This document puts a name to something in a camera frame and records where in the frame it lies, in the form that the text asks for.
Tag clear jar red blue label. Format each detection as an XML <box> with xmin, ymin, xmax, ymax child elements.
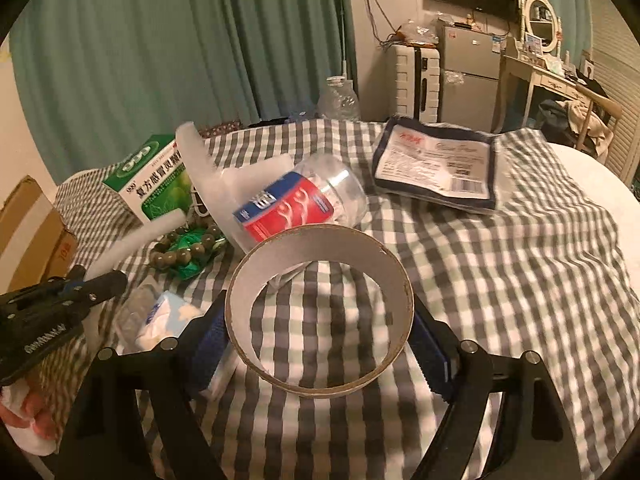
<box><xmin>232</xmin><ymin>152</ymin><xmax>368</xmax><ymax>253</ymax></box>

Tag white cylindrical bottle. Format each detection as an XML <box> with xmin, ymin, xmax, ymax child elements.
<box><xmin>84</xmin><ymin>209</ymin><xmax>187</xmax><ymax>281</ymax></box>

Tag green foil wrapper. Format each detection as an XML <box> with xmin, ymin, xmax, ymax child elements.
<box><xmin>167</xmin><ymin>227</ymin><xmax>221</xmax><ymax>281</ymax></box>

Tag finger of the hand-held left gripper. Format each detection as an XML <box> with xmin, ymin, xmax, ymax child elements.
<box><xmin>30</xmin><ymin>264</ymin><xmax>87</xmax><ymax>295</ymax></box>
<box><xmin>62</xmin><ymin>270</ymin><xmax>128</xmax><ymax>311</ymax></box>

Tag dark blue packaged towel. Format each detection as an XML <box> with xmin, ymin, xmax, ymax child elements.
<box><xmin>372</xmin><ymin>115</ymin><xmax>501</xmax><ymax>216</ymax></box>

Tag dark bag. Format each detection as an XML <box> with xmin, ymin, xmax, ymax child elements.
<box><xmin>247</xmin><ymin>116</ymin><xmax>301</xmax><ymax>129</ymax></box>

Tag clear plastic water bottle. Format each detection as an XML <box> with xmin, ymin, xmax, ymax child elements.
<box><xmin>319</xmin><ymin>75</ymin><xmax>362</xmax><ymax>122</ymax></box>

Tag white suitcase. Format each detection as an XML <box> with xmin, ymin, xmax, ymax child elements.
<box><xmin>387</xmin><ymin>42</ymin><xmax>443</xmax><ymax>123</ymax></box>

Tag white oval mirror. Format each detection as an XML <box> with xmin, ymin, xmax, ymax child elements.
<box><xmin>522</xmin><ymin>0</ymin><xmax>560</xmax><ymax>56</ymax></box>

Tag wooden chair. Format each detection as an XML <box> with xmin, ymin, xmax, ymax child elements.
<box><xmin>575</xmin><ymin>85</ymin><xmax>623</xmax><ymax>156</ymax></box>

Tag person's left hand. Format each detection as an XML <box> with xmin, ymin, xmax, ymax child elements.
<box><xmin>0</xmin><ymin>391</ymin><xmax>57</xmax><ymax>441</ymax></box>

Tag grey checkered bedsheet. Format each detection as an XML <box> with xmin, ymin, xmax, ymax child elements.
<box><xmin>52</xmin><ymin>120</ymin><xmax>640</xmax><ymax>480</ymax></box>

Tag wide green curtain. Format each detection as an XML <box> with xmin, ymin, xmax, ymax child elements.
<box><xmin>10</xmin><ymin>0</ymin><xmax>358</xmax><ymax>183</ymax></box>

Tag cardboard tape roll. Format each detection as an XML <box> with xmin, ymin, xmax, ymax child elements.
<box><xmin>225</xmin><ymin>225</ymin><xmax>416</xmax><ymax>400</ymax></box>

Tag grey mini fridge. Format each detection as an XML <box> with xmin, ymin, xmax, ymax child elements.
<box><xmin>435</xmin><ymin>20</ymin><xmax>508</xmax><ymax>133</ymax></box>

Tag brown patterned bag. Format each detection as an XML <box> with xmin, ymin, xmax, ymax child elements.
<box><xmin>197</xmin><ymin>120</ymin><xmax>248</xmax><ymax>137</ymax></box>

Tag white cloth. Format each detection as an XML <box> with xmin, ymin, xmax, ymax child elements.
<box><xmin>0</xmin><ymin>379</ymin><xmax>59</xmax><ymax>457</ymax></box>

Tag white louvered door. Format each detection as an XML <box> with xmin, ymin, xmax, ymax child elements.
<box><xmin>587</xmin><ymin>0</ymin><xmax>640</xmax><ymax>186</ymax></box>

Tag clear plastic bags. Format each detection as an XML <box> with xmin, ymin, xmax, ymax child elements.
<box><xmin>395</xmin><ymin>17</ymin><xmax>441</xmax><ymax>46</ymax></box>

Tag brown cardboard box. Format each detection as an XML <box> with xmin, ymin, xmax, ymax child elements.
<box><xmin>0</xmin><ymin>175</ymin><xmax>78</xmax><ymax>296</ymax></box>

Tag white tissue packet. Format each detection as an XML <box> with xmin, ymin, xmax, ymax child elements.
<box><xmin>114</xmin><ymin>287</ymin><xmax>238</xmax><ymax>401</ymax></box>

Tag narrow green curtain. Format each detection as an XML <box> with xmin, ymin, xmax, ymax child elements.
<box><xmin>522</xmin><ymin>0</ymin><xmax>593</xmax><ymax>61</ymax></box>

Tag brown bead bracelet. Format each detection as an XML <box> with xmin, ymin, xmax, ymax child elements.
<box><xmin>152</xmin><ymin>224</ymin><xmax>226</xmax><ymax>272</ymax></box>

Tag cream dressing table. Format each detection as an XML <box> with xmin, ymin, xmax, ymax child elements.
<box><xmin>492</xmin><ymin>52</ymin><xmax>588</xmax><ymax>133</ymax></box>

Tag green medicine box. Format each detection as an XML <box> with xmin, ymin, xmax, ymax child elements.
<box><xmin>101</xmin><ymin>134</ymin><xmax>198</xmax><ymax>226</ymax></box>

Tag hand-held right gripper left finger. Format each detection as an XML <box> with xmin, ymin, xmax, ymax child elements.
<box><xmin>54</xmin><ymin>290</ymin><xmax>241</xmax><ymax>480</ymax></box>

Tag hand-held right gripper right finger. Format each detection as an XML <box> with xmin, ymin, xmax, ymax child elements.
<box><xmin>410</xmin><ymin>300</ymin><xmax>583</xmax><ymax>480</ymax></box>

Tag pile of clothes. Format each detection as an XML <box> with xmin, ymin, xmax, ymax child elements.
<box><xmin>540</xmin><ymin>97</ymin><xmax>615</xmax><ymax>157</ymax></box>

